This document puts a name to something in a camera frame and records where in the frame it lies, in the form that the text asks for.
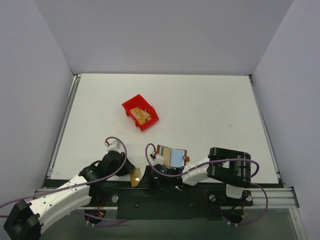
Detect gold card with chip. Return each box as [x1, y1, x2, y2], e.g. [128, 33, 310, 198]
[129, 167, 142, 188]

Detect brown leather card holder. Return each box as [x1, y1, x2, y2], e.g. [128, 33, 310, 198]
[155, 145, 190, 168]

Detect gold card magnetic stripe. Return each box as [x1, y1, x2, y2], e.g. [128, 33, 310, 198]
[159, 146, 171, 166]

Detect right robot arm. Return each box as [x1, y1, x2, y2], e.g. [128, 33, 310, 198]
[137, 145, 252, 205]

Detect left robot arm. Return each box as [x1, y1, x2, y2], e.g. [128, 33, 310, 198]
[3, 150, 129, 240]

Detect gold cards in bin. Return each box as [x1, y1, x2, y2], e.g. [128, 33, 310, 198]
[130, 107, 152, 125]

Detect red plastic bin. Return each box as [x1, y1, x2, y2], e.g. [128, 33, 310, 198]
[122, 94, 159, 132]

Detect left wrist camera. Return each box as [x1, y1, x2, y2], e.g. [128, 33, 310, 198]
[104, 140, 122, 153]

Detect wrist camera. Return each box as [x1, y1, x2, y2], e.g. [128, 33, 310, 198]
[104, 140, 122, 153]
[150, 153, 165, 166]

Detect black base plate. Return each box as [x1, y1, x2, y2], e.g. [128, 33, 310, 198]
[80, 181, 253, 224]

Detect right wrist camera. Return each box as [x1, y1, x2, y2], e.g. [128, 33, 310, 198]
[150, 153, 165, 166]

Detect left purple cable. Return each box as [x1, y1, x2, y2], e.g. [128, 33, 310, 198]
[0, 136, 131, 228]

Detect purple cable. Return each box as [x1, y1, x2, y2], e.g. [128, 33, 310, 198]
[145, 143, 270, 227]
[0, 136, 131, 228]

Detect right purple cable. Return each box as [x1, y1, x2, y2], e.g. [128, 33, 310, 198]
[145, 143, 270, 227]

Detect aluminium table frame rail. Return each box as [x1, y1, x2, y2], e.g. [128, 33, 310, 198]
[43, 73, 299, 209]

